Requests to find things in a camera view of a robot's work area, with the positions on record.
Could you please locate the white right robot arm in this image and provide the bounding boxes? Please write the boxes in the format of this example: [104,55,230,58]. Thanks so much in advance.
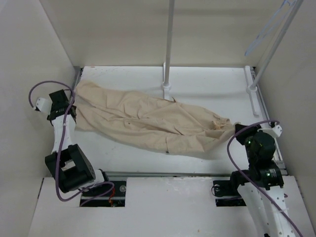
[229,120,303,237]

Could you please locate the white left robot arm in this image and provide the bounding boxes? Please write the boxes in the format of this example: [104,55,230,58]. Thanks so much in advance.
[45,90,111,197]

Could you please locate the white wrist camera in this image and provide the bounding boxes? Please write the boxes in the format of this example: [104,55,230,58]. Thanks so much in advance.
[33,97,52,115]
[257,125,282,138]

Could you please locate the white centre rack pole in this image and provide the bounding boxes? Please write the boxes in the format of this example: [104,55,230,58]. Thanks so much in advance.
[162,0,175,100]

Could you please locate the beige trousers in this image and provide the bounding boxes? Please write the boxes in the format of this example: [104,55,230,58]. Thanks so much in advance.
[75,80,235,156]

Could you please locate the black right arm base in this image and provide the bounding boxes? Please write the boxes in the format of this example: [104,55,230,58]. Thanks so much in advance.
[211,171,248,207]

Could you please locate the aluminium frame rail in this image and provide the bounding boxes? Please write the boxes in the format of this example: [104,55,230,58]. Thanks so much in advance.
[48,66,83,176]
[250,66,288,176]
[105,171,231,177]

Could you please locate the aluminium right frame rail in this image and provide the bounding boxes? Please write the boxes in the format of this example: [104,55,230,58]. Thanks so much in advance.
[250,66,288,176]

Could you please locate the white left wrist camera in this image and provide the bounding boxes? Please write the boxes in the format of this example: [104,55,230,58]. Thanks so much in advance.
[33,97,52,115]

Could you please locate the aluminium left frame rail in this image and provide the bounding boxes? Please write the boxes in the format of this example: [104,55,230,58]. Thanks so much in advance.
[48,66,83,176]

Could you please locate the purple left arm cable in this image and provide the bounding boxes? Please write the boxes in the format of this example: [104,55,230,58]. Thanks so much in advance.
[29,80,116,207]

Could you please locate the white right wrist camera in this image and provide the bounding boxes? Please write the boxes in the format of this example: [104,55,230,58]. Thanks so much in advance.
[257,125,282,138]

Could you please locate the aluminium front frame rail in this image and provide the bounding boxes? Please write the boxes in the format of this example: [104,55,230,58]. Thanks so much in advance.
[105,171,231,177]

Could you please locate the white rack pole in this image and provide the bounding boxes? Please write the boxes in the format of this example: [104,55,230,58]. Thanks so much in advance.
[162,0,175,100]
[243,0,305,119]

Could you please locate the white right rack pole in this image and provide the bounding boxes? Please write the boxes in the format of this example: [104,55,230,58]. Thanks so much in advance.
[243,0,305,119]

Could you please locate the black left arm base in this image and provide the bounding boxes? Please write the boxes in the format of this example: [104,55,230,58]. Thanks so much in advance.
[79,180,127,207]

